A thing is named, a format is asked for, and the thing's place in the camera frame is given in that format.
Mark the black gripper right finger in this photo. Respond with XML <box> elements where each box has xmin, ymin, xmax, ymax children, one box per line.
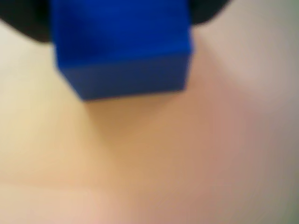
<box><xmin>189</xmin><ymin>0</ymin><xmax>231</xmax><ymax>26</ymax></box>

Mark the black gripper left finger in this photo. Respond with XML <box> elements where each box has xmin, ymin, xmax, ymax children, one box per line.
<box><xmin>0</xmin><ymin>0</ymin><xmax>54</xmax><ymax>45</ymax></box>

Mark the small blue cube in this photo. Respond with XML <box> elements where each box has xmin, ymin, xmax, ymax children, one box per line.
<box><xmin>50</xmin><ymin>0</ymin><xmax>196</xmax><ymax>102</ymax></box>

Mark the orange paper square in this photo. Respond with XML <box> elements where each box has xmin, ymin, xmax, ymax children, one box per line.
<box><xmin>0</xmin><ymin>42</ymin><xmax>257</xmax><ymax>224</ymax></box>

